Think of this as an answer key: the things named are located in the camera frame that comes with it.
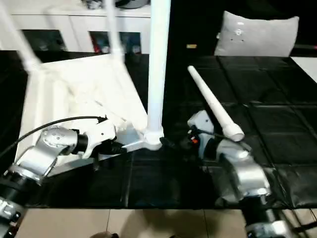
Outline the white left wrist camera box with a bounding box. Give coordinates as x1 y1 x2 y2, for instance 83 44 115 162
83 118 117 160

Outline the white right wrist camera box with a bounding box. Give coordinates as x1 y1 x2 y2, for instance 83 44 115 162
186 110 215 160

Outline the white flat panel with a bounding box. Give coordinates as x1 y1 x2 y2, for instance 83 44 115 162
289 56 317 83

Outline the grey cushion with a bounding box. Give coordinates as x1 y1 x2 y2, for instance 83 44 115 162
213 10 300 57

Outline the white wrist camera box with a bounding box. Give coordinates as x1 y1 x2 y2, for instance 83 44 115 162
83 118 117 160
186 110 215 160

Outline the grey helmet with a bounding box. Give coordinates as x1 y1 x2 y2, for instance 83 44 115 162
115 0 151 10

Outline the black quilted mat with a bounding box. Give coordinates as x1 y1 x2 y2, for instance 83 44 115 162
0 49 317 209

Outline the black cabinet with gold label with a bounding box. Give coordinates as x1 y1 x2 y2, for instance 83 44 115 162
150 0 225 57

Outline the white plastic table top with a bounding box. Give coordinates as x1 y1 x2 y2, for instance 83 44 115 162
14 53 164 179

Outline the white sideboard with glass doors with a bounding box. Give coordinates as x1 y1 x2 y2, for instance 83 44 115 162
0 6 152 55

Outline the white plastic table leg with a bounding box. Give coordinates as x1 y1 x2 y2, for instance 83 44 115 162
103 0 125 63
187 65 246 143
144 0 172 146
0 0 42 73

